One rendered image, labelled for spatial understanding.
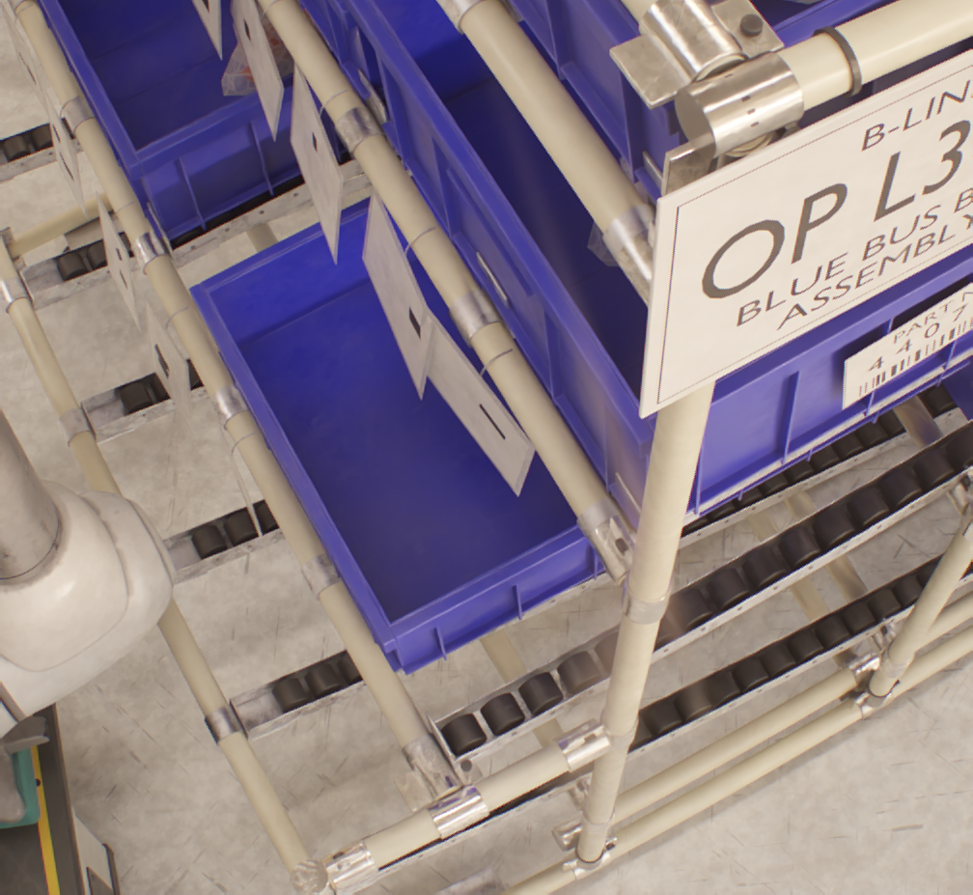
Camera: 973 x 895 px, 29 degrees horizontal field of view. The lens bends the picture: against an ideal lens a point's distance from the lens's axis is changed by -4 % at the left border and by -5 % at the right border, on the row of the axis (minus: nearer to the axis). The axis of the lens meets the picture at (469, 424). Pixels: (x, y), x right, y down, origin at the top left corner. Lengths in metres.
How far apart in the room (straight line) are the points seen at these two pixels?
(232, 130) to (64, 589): 0.44
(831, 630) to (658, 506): 0.94
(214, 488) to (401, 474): 0.85
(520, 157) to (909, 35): 0.67
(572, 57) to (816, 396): 0.37
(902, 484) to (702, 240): 0.89
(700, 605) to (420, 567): 0.24
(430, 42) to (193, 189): 0.45
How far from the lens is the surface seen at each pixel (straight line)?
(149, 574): 1.80
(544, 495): 1.69
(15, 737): 1.96
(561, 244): 1.42
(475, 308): 1.41
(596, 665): 1.66
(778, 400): 1.26
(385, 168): 1.48
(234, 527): 2.01
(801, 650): 2.07
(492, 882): 2.22
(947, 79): 0.87
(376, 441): 1.72
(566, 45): 1.01
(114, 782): 2.42
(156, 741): 2.42
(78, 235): 2.60
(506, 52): 1.06
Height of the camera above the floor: 2.30
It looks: 65 degrees down
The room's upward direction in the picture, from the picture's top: 2 degrees counter-clockwise
